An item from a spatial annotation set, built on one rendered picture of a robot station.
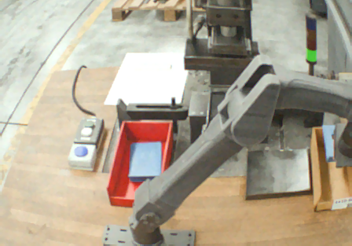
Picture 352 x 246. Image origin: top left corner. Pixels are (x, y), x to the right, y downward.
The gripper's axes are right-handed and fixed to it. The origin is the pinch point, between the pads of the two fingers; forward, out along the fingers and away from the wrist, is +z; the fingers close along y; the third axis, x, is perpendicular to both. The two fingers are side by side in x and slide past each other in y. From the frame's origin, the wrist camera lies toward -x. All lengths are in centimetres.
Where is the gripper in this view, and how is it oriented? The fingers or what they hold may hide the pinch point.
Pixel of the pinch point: (339, 157)
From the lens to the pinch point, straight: 113.5
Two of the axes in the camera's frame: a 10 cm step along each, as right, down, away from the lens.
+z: 0.9, 4.0, 9.1
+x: -9.9, -0.2, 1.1
